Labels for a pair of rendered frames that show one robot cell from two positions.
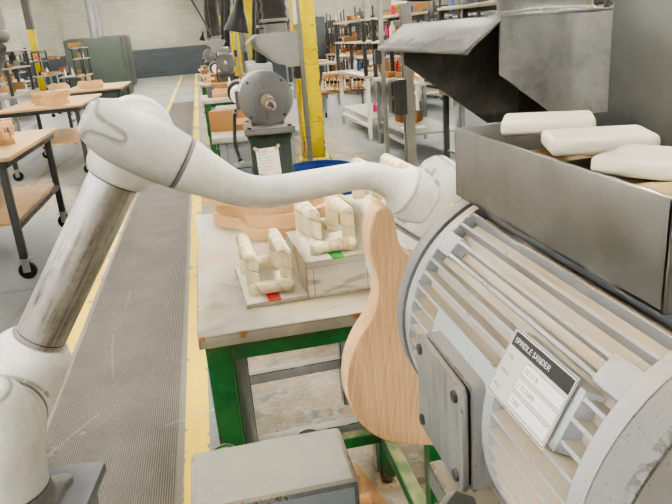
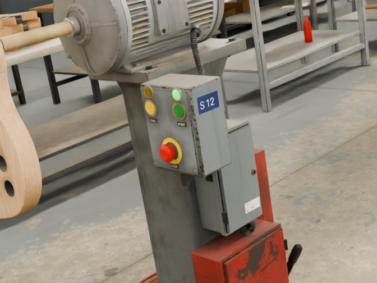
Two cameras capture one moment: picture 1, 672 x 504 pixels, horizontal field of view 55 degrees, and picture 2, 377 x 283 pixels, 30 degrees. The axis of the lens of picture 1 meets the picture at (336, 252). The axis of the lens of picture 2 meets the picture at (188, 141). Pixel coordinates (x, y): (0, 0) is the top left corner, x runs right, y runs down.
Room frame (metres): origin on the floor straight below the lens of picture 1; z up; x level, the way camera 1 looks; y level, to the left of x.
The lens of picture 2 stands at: (1.34, 1.35, 1.45)
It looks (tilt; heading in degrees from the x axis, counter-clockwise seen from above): 17 degrees down; 238
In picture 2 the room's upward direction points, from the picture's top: 9 degrees counter-clockwise
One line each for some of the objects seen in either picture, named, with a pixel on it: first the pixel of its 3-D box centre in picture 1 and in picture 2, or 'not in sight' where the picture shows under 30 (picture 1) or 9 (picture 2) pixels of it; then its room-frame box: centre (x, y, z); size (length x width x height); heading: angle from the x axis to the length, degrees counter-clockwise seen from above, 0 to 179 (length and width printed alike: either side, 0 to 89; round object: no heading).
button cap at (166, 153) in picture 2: not in sight; (169, 151); (0.61, 0.09, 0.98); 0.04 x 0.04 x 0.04; 10
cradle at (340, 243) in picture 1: (333, 244); not in sight; (1.49, 0.00, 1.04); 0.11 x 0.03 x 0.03; 104
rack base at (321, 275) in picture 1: (326, 258); not in sight; (1.58, 0.03, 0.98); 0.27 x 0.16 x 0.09; 14
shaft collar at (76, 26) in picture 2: not in sight; (71, 26); (0.66, -0.17, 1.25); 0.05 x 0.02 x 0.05; 100
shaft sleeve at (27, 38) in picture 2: not in sight; (35, 36); (0.76, -0.16, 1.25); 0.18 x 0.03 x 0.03; 10
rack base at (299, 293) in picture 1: (269, 282); not in sight; (1.54, 0.18, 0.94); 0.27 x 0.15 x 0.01; 14
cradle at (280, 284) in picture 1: (271, 286); not in sight; (1.45, 0.16, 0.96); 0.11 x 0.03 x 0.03; 104
